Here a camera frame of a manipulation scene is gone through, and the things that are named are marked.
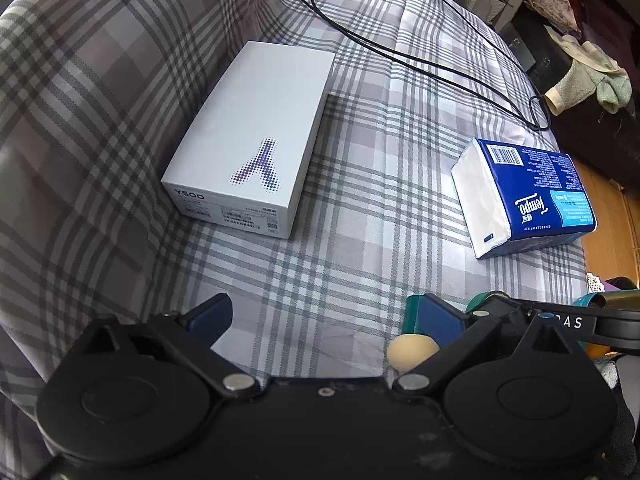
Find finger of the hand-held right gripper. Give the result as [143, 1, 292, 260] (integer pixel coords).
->
[505, 299, 640, 347]

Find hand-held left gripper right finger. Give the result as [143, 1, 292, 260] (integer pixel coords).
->
[392, 292, 588, 401]

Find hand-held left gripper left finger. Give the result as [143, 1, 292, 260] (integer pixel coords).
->
[75, 292, 262, 401]

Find beige soft ball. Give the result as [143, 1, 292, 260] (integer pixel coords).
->
[387, 335, 441, 373]

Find green roll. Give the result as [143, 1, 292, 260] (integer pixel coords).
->
[404, 294, 423, 336]

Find grey plaid bed sheet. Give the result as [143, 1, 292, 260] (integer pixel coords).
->
[0, 0, 601, 461]

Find blue tissue pack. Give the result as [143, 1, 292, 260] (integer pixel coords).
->
[451, 137, 598, 260]

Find black leather sofa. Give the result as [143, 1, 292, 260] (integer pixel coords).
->
[500, 5, 640, 186]

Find white cardboard box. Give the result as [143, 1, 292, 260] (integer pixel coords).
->
[161, 40, 336, 240]

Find green knit sweater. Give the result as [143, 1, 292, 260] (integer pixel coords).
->
[544, 25, 633, 115]

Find black cable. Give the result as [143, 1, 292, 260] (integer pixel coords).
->
[287, 0, 553, 132]

